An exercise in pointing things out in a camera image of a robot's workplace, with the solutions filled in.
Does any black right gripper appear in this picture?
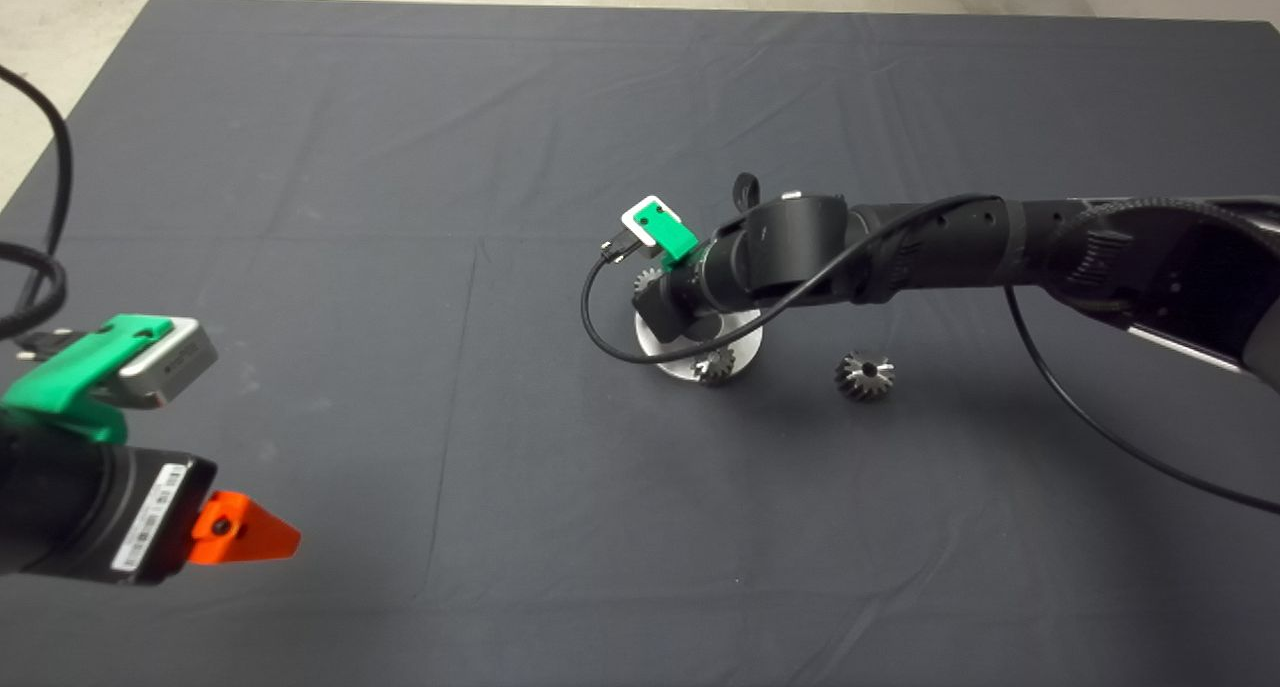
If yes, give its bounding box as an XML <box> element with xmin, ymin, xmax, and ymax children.
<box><xmin>636</xmin><ymin>249</ymin><xmax>727</xmax><ymax>346</ymax></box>

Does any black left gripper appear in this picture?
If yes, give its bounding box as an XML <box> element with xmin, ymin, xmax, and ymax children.
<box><xmin>100</xmin><ymin>447</ymin><xmax>302</xmax><ymax>585</ymax></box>

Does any large steel bevel gear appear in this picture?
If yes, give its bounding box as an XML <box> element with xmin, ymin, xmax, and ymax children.
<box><xmin>835</xmin><ymin>349</ymin><xmax>896</xmax><ymax>404</ymax></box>

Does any small steel bevel gear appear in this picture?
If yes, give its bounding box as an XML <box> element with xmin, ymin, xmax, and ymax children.
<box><xmin>692</xmin><ymin>345</ymin><xmax>737</xmax><ymax>388</ymax></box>

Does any round metal plate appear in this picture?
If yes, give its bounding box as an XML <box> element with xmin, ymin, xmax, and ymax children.
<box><xmin>636</xmin><ymin>307</ymin><xmax>764</xmax><ymax>381</ymax></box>

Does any dark grey table cloth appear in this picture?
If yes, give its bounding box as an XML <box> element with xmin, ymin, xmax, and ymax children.
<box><xmin>0</xmin><ymin>0</ymin><xmax>1280</xmax><ymax>687</ymax></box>

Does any green right wrist camera mount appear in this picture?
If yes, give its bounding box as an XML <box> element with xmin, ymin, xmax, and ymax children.
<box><xmin>630</xmin><ymin>199</ymin><xmax>699</xmax><ymax>264</ymax></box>

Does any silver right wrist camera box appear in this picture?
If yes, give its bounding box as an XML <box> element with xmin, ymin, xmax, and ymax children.
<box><xmin>620</xmin><ymin>195</ymin><xmax>666</xmax><ymax>259</ymax></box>

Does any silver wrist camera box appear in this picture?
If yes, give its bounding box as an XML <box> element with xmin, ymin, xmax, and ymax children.
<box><xmin>115</xmin><ymin>317</ymin><xmax>218</xmax><ymax>410</ymax></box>
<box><xmin>620</xmin><ymin>195</ymin><xmax>666</xmax><ymax>259</ymax></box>

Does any thin black right camera cable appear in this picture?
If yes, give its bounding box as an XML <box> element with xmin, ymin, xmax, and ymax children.
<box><xmin>580</xmin><ymin>195</ymin><xmax>1280</xmax><ymax>516</ymax></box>

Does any thin black camera cable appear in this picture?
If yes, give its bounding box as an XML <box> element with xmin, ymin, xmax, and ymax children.
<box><xmin>580</xmin><ymin>195</ymin><xmax>1280</xmax><ymax>516</ymax></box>
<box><xmin>0</xmin><ymin>65</ymin><xmax>74</xmax><ymax>360</ymax></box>

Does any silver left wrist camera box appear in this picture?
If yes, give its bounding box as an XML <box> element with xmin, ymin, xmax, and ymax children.
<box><xmin>115</xmin><ymin>317</ymin><xmax>218</xmax><ymax>410</ymax></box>

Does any thick black braided cable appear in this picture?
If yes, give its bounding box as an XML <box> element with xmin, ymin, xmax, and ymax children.
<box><xmin>0</xmin><ymin>242</ymin><xmax>67</xmax><ymax>340</ymax></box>

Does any thin black left camera cable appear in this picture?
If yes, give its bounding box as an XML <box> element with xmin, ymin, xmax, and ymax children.
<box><xmin>0</xmin><ymin>65</ymin><xmax>74</xmax><ymax>360</ymax></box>

